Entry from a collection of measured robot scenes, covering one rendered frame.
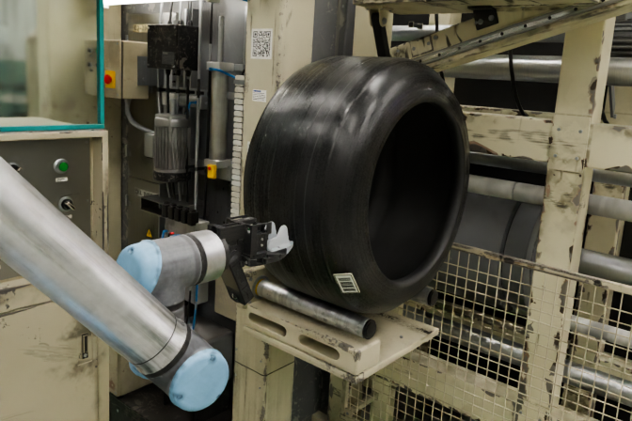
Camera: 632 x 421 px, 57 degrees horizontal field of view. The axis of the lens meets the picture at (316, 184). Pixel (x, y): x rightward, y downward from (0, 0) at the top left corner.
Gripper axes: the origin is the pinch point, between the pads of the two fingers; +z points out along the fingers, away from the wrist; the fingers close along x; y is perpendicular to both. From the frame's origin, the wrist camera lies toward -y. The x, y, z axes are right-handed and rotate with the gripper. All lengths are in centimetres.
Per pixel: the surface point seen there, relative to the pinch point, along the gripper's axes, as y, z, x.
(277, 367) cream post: -46, 27, 25
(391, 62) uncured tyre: 38.7, 21.9, -6.9
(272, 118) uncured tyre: 25.2, 3.6, 9.9
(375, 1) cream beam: 56, 47, 16
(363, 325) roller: -17.7, 14.1, -10.8
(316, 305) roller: -17.5, 14.2, 2.7
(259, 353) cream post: -41, 22, 28
